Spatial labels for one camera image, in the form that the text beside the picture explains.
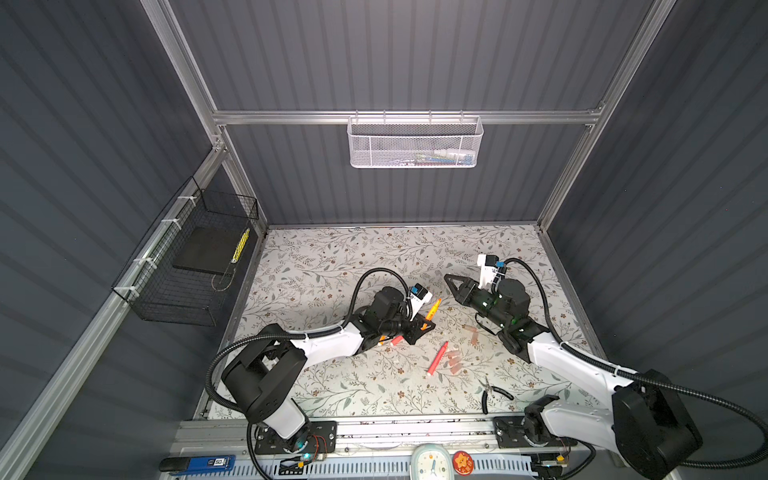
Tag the items in white basket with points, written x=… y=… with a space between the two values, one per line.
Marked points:
x=440 y=157

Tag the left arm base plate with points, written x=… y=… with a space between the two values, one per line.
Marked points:
x=316 y=437

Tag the black pad in basket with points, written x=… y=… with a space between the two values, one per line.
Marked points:
x=207 y=250

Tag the yellow highlighter pen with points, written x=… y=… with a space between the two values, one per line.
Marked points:
x=242 y=242

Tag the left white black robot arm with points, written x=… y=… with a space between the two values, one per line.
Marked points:
x=261 y=376

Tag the white analog clock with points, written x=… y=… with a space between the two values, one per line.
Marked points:
x=431 y=462

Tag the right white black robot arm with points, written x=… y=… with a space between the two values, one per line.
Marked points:
x=647 y=426

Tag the white wire mesh basket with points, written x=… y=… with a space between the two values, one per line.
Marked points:
x=373 y=142

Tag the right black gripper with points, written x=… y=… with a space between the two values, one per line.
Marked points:
x=462 y=294

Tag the red round badge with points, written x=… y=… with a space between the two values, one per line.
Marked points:
x=463 y=463

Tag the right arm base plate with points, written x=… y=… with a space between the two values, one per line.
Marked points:
x=511 y=432

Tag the translucent pink cap middle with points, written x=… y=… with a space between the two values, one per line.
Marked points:
x=474 y=334

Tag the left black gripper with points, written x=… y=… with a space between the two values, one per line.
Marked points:
x=414 y=330

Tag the translucent pink caps near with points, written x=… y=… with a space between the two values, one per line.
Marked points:
x=454 y=362

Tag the floral patterned table mat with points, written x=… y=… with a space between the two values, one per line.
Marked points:
x=307 y=279

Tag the black wire basket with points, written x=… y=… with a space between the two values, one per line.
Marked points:
x=157 y=292

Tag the black handled pliers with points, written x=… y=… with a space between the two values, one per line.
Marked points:
x=487 y=390

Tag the blue black tool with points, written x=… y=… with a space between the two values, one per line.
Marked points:
x=197 y=465

